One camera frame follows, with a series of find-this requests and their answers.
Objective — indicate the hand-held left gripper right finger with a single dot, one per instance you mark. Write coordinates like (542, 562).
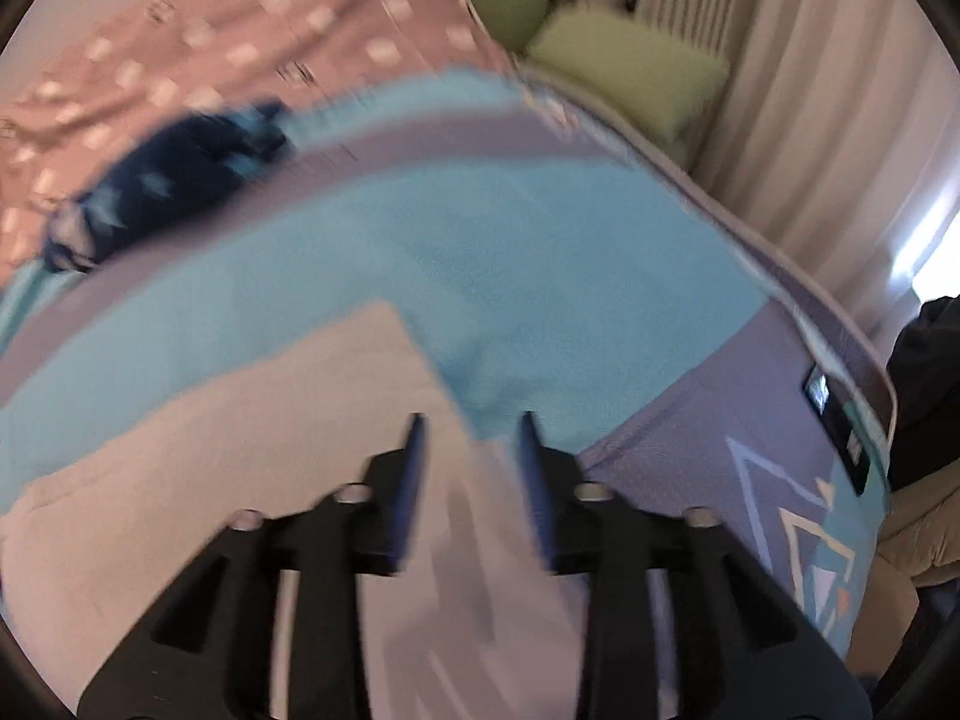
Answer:
(536, 495)

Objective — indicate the navy star print fleece cloth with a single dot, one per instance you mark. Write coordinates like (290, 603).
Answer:
(165, 180)

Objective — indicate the pink polka dot sheet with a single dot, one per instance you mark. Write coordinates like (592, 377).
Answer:
(225, 22)

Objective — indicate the turquoise and grey blanket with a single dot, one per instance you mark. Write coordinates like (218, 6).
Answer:
(562, 255)

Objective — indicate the dark cloth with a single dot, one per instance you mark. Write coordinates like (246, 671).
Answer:
(926, 390)

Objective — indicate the pale green pillow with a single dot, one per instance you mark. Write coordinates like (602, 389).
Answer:
(502, 0)

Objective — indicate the light grey garment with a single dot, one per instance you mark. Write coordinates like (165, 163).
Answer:
(225, 465)

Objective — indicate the beige cushion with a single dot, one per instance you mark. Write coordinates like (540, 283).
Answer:
(919, 532)

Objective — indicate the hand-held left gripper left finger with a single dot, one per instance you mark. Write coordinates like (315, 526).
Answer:
(405, 495)

